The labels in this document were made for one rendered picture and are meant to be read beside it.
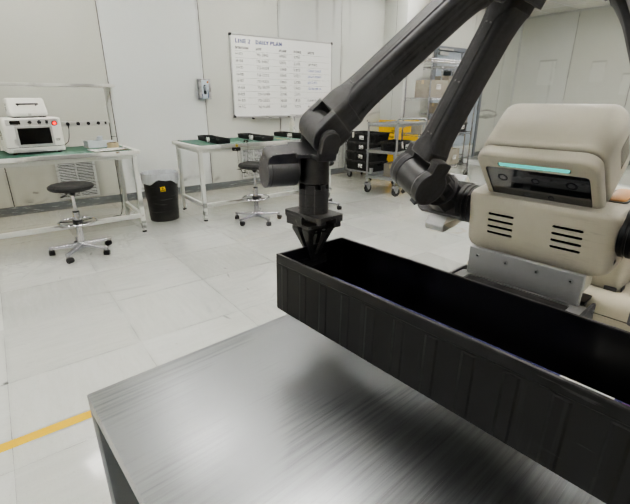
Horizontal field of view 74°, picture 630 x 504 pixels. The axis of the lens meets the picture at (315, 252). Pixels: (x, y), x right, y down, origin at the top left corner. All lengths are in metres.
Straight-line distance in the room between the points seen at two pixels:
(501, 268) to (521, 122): 0.28
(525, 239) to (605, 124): 0.24
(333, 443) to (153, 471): 0.24
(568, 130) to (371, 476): 0.62
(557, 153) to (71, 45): 5.46
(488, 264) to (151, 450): 0.70
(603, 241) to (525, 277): 0.15
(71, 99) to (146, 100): 0.84
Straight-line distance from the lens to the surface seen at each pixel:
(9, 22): 5.80
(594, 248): 0.88
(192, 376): 0.77
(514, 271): 0.92
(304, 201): 0.77
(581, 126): 0.84
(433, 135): 0.89
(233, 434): 0.65
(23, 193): 5.83
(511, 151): 0.83
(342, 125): 0.73
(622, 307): 1.19
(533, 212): 0.89
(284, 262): 0.75
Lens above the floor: 1.24
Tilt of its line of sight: 20 degrees down
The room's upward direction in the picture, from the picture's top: straight up
